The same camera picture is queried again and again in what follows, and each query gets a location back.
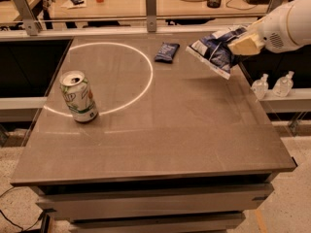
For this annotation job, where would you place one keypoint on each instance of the black mesh pen cup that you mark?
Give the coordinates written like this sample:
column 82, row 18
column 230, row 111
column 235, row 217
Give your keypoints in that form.
column 214, row 3

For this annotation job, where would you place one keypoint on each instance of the grey metal bracket left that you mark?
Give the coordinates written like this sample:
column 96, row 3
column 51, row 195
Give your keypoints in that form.
column 31, row 23

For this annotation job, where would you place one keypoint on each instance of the blue chip bag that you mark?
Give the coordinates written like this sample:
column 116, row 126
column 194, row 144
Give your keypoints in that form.
column 213, row 50

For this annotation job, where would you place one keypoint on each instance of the grey metal bracket middle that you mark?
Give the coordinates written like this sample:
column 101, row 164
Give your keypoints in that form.
column 151, row 15

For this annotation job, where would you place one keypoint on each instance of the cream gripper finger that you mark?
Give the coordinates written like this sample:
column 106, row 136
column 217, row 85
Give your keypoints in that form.
column 257, row 25
column 248, row 44

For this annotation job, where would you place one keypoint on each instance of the clear sanitizer bottle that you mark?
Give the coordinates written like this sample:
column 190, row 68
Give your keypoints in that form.
column 260, row 87
column 284, row 85

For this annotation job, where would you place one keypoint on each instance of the clear sanitizer bottle left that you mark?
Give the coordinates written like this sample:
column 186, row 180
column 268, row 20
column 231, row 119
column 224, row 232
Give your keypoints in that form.
column 260, row 87

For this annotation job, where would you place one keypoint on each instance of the clear sanitizer bottle right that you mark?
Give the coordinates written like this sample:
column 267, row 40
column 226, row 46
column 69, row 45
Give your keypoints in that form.
column 284, row 85

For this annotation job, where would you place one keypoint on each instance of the green white soda can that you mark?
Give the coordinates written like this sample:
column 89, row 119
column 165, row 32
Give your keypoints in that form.
column 76, row 91

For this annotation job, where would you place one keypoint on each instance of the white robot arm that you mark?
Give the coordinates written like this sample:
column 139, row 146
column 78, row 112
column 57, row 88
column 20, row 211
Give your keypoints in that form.
column 286, row 28

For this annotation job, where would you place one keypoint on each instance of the rxbar blueberry wrapper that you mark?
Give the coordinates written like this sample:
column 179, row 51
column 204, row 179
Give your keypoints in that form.
column 166, row 52

